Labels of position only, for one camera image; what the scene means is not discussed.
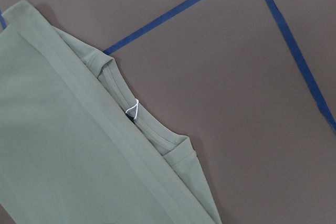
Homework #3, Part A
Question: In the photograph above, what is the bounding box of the olive green long-sleeve shirt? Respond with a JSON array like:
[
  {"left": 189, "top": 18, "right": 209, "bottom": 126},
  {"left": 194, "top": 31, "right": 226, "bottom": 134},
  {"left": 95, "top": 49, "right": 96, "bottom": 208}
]
[{"left": 1, "top": 1, "right": 221, "bottom": 223}]

